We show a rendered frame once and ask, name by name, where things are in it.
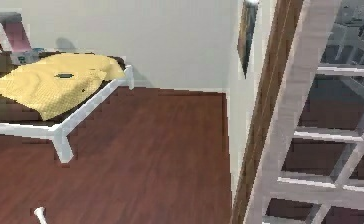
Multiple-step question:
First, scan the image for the white framed bed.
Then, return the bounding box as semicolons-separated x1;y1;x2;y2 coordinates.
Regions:
0;50;135;164

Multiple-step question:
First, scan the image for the yellow blanket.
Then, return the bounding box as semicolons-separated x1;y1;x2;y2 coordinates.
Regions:
0;53;126;122

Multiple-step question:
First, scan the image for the white furniture leg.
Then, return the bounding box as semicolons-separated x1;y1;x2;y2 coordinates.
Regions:
33;206;48;224

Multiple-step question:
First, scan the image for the white shelf unit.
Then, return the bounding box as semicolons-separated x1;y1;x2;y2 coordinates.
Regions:
243;0;364;224

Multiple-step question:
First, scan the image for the brown wooden room door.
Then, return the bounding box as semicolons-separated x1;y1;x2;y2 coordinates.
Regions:
230;0;305;224

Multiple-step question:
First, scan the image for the small dark remote control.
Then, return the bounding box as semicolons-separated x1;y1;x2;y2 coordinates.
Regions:
54;72;75;80

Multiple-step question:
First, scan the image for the framed wall picture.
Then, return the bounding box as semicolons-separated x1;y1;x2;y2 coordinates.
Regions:
236;0;260;80

